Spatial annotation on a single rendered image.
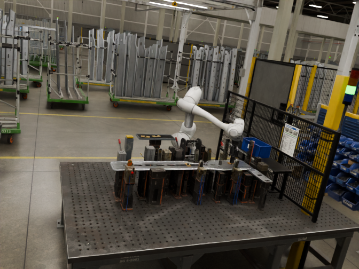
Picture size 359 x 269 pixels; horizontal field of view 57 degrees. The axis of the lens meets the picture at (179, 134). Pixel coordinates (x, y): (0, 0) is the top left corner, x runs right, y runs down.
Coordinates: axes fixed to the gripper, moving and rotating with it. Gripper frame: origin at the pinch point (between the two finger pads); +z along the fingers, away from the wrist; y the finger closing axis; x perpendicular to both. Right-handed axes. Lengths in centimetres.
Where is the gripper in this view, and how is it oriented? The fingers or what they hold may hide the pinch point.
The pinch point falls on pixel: (232, 159)
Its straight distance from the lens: 330.9
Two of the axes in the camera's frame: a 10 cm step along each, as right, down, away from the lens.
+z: -1.3, 9.5, 2.7
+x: 9.3, 0.2, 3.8
